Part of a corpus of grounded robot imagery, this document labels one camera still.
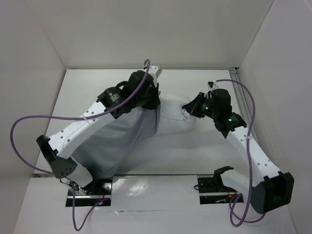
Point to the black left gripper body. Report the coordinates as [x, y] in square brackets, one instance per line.
[148, 101]

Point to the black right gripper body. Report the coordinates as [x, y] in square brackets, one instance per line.
[198, 105]

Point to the white pillow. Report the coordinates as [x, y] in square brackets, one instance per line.
[173, 119]

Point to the grey pillowcase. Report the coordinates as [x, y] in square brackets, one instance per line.
[103, 151]

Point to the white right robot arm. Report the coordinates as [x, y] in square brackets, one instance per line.
[267, 187]

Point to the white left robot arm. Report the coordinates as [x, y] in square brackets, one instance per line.
[123, 103]

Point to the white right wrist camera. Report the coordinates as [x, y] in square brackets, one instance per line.
[212, 85]

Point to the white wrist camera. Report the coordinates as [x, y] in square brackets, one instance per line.
[212, 85]
[155, 72]

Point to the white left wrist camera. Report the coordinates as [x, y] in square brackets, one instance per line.
[155, 72]

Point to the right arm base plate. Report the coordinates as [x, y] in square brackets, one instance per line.
[212, 190]

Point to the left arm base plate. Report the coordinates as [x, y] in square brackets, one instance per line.
[99, 195]

